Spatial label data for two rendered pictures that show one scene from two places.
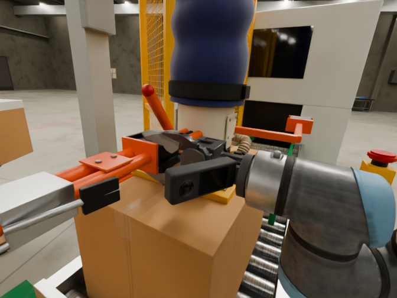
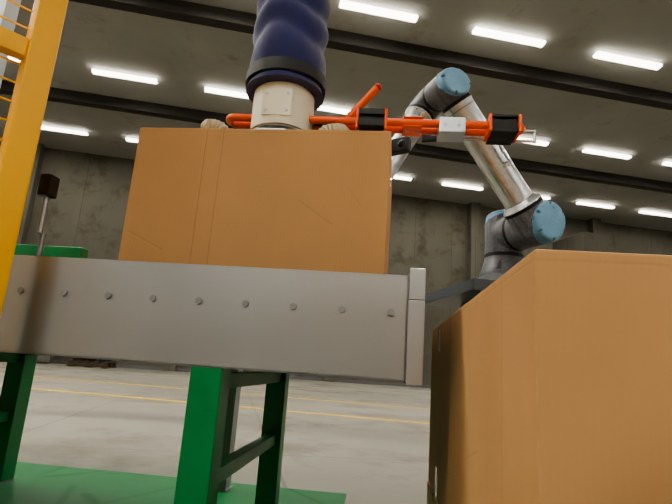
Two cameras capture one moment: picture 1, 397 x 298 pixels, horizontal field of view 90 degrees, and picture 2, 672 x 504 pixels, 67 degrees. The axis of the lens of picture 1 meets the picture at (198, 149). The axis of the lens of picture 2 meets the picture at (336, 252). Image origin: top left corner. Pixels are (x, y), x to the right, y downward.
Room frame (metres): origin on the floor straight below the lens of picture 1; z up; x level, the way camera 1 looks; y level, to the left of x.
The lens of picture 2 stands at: (0.91, 1.27, 0.42)
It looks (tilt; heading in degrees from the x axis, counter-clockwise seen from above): 13 degrees up; 249
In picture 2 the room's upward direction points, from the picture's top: 4 degrees clockwise
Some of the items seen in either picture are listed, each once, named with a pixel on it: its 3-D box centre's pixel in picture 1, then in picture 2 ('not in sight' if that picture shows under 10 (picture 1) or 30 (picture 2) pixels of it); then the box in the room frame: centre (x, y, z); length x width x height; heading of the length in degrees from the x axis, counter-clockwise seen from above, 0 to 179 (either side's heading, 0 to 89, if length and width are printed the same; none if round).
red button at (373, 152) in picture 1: (380, 158); not in sight; (0.57, -0.55, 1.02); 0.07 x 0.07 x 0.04
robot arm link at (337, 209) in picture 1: (328, 198); not in sight; (0.24, -0.18, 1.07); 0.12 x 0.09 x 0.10; 63
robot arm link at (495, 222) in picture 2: not in sight; (505, 234); (-0.43, -0.34, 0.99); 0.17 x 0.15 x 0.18; 89
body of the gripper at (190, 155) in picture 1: (217, 165); not in sight; (0.32, -0.03, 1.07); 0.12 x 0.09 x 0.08; 63
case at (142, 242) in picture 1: (194, 216); (273, 234); (0.61, 0.00, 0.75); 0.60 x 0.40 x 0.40; 152
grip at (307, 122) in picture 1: (299, 124); not in sight; (0.76, -0.38, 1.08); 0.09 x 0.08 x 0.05; 64
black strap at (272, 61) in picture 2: (208, 89); (286, 85); (0.61, -0.02, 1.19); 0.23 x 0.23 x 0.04
